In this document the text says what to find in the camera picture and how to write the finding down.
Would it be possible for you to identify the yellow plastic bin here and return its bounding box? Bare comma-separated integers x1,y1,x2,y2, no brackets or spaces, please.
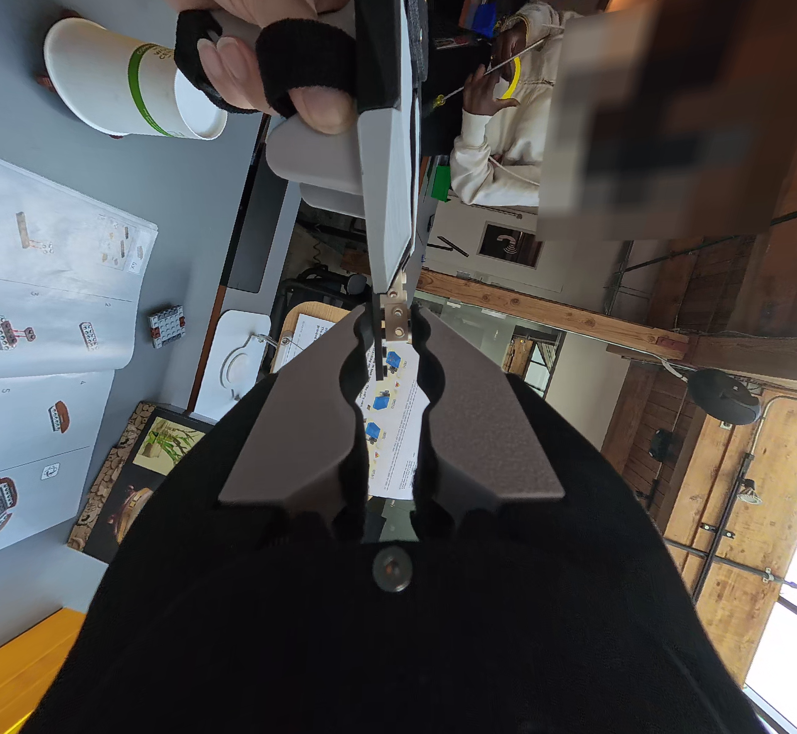
0,606,88,734

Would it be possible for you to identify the lego instruction booklet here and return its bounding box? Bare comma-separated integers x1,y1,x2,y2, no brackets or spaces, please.
0,158,159,551

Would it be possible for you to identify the black desk mat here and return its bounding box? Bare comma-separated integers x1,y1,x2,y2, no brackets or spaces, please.
225,115,292,295

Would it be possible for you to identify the white paper cup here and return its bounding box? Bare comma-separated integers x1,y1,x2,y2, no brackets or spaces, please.
42,17,229,141

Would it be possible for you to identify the grey brown lego assembly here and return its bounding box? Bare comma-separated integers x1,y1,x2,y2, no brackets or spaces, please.
147,305,187,349

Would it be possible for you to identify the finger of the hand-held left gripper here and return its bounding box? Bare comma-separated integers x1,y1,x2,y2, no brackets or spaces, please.
357,99,418,295
412,174,438,287

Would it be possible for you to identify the white document stand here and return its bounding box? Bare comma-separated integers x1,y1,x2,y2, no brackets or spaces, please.
194,309,274,420

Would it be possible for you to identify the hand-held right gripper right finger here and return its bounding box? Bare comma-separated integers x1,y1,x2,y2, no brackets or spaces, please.
410,303,566,541

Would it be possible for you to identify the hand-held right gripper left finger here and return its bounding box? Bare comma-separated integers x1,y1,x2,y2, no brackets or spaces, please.
219,303,377,541

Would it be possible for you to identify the wooden board with instruction sheet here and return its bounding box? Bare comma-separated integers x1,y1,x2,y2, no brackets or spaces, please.
269,301,432,502

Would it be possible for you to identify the black round speaker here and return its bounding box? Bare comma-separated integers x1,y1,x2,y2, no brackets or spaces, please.
687,368,762,427

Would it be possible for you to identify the dark framed wall sign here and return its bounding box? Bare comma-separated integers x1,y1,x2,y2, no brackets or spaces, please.
478,222,544,268

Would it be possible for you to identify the black lego box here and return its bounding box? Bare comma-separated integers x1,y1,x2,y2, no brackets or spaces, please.
65,401,215,563

